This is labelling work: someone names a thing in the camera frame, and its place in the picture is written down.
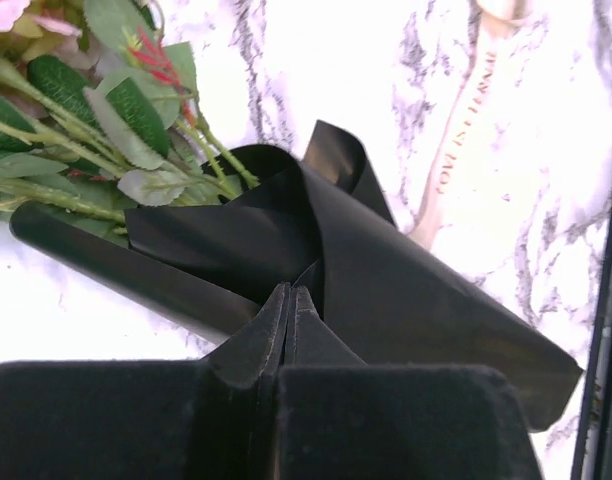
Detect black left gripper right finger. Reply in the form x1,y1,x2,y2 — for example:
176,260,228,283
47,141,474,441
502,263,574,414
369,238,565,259
283,284,366,371

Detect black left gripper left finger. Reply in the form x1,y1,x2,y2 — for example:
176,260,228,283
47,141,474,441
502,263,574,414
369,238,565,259
202,283,291,390

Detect black wrapping paper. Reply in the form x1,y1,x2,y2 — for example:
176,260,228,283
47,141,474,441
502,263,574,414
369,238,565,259
10,121,581,432

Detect peach pink rose stem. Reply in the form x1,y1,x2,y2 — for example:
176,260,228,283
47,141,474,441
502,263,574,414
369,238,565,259
0,54,247,211

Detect large pink rose stem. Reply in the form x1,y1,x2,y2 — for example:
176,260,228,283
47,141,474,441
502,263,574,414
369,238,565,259
0,0,260,191

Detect cream ribbon gold text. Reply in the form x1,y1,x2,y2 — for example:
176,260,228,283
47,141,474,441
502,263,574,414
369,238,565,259
409,1,531,250

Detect small pink rose stem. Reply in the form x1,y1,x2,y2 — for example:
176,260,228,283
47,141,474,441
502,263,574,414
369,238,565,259
0,150,242,238

